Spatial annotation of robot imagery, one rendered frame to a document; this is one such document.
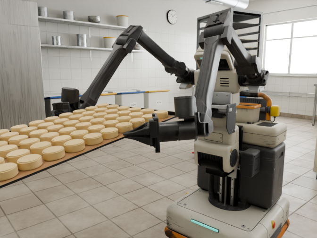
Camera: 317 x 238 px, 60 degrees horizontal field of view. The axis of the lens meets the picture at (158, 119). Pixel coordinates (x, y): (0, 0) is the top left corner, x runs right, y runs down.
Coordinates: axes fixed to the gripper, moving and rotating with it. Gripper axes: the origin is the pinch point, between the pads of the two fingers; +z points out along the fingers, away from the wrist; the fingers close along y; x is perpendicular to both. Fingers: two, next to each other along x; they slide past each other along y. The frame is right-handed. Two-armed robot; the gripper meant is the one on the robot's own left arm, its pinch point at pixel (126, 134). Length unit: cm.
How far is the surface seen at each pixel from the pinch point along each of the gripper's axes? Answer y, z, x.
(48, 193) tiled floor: 103, 85, 171
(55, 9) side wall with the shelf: -101, 118, 436
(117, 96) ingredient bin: 55, 28, 434
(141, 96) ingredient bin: 60, -17, 447
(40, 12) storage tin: -91, 133, 400
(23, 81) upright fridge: 7, 141, 306
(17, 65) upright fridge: -15, 145, 303
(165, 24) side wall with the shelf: -81, -88, 582
